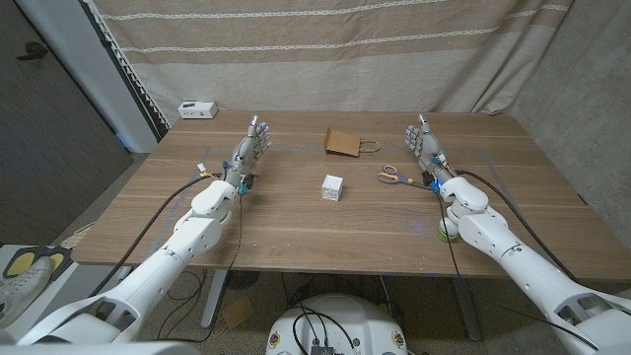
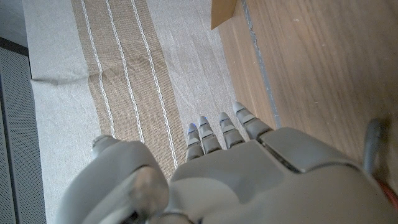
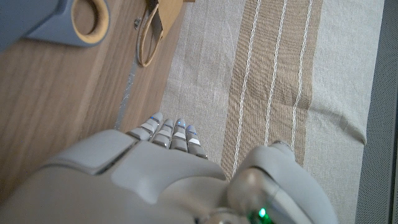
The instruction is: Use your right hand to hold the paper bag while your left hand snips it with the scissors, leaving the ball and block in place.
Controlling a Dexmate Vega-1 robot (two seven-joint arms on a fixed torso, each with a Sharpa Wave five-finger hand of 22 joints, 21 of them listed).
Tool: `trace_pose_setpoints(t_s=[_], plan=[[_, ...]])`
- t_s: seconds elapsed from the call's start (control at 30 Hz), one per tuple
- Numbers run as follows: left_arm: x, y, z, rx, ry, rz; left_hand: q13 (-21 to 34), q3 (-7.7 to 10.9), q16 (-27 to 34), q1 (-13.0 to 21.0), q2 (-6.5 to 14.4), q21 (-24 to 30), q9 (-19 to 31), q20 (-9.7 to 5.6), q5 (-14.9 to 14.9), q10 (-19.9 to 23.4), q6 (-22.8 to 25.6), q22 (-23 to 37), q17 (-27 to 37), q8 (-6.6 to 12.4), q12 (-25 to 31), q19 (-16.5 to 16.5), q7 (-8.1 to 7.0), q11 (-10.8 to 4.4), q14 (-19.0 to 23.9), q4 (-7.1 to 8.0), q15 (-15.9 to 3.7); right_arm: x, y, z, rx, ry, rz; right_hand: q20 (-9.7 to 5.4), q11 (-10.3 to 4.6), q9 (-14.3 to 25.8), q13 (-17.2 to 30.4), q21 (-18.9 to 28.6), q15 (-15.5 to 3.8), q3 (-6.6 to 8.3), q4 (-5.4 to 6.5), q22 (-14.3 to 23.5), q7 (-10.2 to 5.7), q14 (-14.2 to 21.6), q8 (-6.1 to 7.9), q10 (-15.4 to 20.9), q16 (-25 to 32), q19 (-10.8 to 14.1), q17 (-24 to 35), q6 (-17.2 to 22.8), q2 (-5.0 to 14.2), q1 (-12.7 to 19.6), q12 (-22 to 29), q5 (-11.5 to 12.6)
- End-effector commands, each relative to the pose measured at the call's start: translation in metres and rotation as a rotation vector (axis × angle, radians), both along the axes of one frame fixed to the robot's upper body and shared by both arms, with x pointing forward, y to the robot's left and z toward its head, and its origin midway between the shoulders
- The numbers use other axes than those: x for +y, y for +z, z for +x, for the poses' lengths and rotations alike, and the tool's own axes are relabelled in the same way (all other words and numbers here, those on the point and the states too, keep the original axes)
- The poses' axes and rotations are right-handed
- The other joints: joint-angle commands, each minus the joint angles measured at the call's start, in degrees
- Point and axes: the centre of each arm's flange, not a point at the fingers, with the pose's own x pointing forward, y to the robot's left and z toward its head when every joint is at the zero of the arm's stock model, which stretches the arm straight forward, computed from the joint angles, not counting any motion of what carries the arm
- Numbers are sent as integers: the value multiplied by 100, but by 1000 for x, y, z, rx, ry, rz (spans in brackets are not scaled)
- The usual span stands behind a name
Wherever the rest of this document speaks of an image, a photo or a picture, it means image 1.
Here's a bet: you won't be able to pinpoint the white power strip box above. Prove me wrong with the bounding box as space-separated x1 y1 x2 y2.
177 101 219 120

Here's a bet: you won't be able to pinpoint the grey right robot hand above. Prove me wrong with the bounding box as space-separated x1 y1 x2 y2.
404 113 455 186

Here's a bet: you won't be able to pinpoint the thin black left wrist cable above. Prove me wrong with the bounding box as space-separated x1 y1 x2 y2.
157 192 244 344

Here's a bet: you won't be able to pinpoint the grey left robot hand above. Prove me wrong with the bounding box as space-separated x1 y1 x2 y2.
222 113 273 184

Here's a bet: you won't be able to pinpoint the black torso cables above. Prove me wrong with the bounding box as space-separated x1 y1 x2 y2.
293 305 356 355

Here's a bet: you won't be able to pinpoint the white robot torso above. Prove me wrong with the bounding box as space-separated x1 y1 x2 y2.
265 293 409 355

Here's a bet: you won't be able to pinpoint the black door handle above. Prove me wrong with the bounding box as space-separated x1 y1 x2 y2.
16 41 49 62

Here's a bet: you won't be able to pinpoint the white cube block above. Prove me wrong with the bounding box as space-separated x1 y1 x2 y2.
320 174 344 202

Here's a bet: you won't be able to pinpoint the black triangle-edged trim strip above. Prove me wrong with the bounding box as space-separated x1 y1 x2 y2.
81 0 172 142

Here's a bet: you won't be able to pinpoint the yellow black pad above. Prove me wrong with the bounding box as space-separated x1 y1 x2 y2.
2 246 39 280
46 248 74 277

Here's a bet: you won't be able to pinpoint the white and green ball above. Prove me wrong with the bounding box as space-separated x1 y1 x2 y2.
438 216 460 244

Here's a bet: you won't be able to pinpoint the beige striped curtain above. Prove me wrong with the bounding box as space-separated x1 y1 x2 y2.
91 0 576 127

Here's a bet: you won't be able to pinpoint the brown cardboard piece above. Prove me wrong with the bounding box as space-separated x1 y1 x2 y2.
220 295 257 330

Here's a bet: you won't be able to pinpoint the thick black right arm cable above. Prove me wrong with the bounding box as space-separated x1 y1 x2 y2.
454 169 581 285

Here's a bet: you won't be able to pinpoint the white table leg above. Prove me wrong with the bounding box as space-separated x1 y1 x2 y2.
452 276 482 342
200 269 229 329

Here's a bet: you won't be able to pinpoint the white sneaker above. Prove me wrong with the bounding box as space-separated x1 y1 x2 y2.
0 255 54 329

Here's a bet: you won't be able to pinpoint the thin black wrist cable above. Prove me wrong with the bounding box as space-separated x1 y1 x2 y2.
157 192 244 344
434 189 601 352

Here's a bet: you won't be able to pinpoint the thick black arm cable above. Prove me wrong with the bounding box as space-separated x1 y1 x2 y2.
90 173 223 298
454 169 581 285

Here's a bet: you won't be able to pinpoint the brown paper bag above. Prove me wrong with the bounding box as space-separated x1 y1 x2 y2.
322 126 383 159

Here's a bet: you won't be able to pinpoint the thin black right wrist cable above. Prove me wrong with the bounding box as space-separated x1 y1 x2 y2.
434 189 601 352

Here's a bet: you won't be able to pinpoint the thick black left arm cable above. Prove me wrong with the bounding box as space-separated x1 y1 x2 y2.
90 173 223 298

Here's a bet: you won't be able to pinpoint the grey yellow-handled scissors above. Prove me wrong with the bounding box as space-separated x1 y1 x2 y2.
377 164 435 191

